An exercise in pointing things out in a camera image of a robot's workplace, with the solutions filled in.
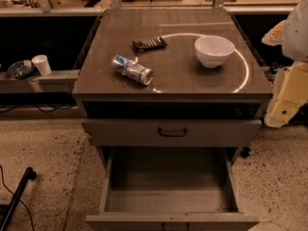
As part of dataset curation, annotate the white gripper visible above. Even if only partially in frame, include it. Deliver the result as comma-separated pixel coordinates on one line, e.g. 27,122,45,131
264,62,308,128

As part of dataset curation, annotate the crushed redbull can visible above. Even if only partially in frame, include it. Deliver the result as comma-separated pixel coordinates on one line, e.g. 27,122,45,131
112,55,154,86

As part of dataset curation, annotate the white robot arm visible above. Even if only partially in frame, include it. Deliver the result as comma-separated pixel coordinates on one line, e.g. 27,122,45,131
262,0,308,128

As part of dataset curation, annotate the grey drawer cabinet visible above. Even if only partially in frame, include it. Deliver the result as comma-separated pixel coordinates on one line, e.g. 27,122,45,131
72,7,274,231

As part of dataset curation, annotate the open bottom drawer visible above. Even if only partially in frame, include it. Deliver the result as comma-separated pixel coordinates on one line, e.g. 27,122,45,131
86,147,259,231

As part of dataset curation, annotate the white bowl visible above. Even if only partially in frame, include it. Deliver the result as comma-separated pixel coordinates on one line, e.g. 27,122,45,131
194,36,235,68

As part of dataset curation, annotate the dark snack bar wrapper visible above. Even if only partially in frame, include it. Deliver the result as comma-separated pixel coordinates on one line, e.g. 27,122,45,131
132,37,167,52

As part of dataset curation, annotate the white paper cup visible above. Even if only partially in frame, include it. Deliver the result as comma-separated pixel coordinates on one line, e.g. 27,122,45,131
32,55,52,76

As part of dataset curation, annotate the dark round dish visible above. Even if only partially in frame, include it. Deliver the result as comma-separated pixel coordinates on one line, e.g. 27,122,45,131
8,60,36,79

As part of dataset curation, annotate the black pole on floor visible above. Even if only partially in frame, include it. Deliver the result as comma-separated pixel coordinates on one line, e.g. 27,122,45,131
0,167,37,231

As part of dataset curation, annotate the closed drawer with handle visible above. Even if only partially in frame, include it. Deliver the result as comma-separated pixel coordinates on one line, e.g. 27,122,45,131
82,118,261,147

